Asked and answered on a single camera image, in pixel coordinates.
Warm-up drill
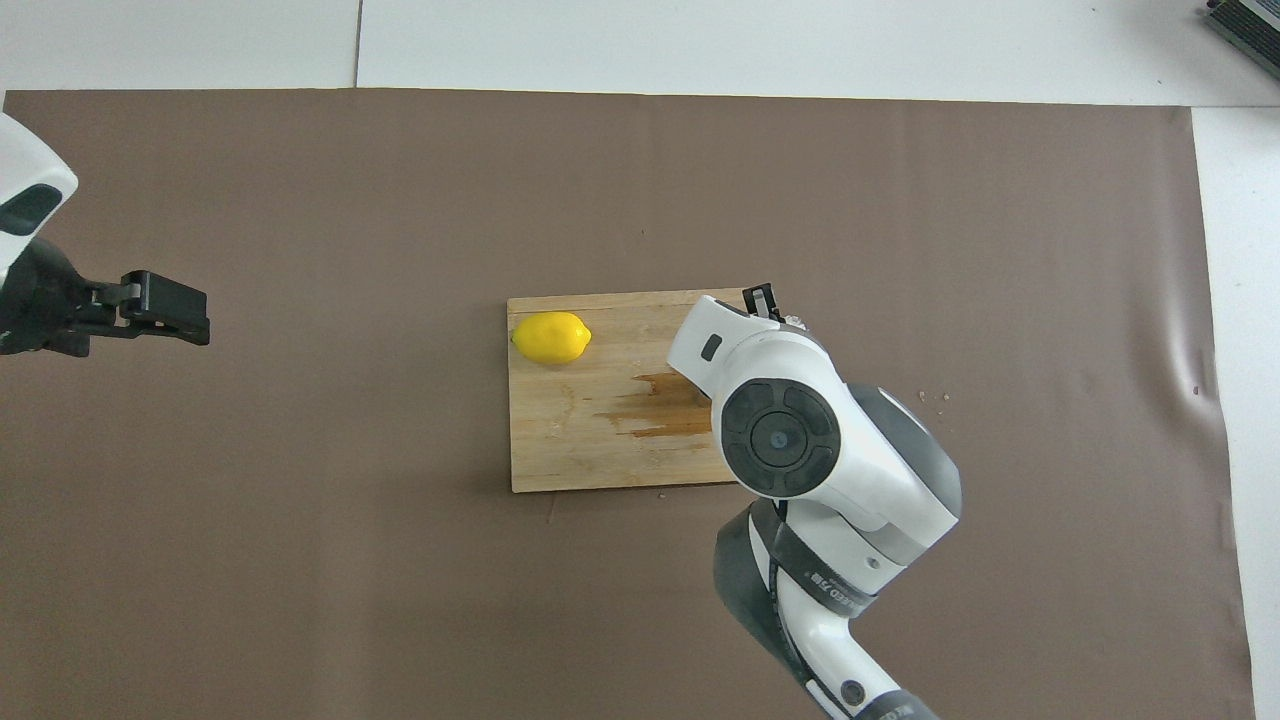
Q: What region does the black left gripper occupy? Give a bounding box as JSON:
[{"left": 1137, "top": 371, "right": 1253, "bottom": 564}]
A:
[{"left": 0, "top": 240, "right": 211, "bottom": 358}]

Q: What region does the yellow lemon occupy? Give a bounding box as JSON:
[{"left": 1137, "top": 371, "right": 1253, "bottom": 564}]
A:
[{"left": 511, "top": 311, "right": 593, "bottom": 366}]

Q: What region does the wooden cutting board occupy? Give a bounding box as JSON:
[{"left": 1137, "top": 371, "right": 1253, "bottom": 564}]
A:
[{"left": 507, "top": 290, "right": 771, "bottom": 494}]

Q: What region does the brown paper table mat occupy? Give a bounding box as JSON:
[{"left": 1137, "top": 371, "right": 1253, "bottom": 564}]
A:
[{"left": 0, "top": 88, "right": 1256, "bottom": 720}]

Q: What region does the grey ribbed device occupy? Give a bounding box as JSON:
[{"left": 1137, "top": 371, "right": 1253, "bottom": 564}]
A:
[{"left": 1200, "top": 0, "right": 1280, "bottom": 81}]

